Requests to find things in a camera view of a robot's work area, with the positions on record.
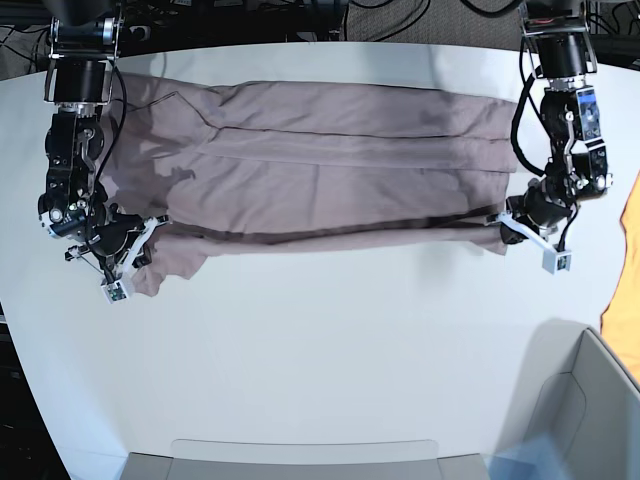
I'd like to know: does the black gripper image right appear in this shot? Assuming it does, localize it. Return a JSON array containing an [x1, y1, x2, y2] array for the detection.
[[500, 178, 577, 245]]

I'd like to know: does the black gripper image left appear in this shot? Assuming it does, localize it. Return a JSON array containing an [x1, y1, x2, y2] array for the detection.
[[85, 209, 152, 270]]

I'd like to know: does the mauve pink T-shirt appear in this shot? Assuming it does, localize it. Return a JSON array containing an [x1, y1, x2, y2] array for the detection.
[[101, 74, 517, 296]]

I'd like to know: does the orange cloth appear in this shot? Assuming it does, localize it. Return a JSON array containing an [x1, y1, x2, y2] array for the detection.
[[601, 178, 640, 381]]

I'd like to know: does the grey plastic bin right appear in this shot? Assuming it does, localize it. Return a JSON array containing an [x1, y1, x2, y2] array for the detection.
[[523, 329, 639, 479]]

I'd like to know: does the grey tray bottom edge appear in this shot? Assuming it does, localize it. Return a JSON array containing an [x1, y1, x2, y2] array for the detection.
[[121, 439, 489, 479]]

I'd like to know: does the blue cloth in bin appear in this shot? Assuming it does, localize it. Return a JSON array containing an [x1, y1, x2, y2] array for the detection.
[[484, 434, 571, 480]]

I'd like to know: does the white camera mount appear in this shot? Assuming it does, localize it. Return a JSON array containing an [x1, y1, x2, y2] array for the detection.
[[485, 211, 572, 274], [62, 214, 169, 305]]

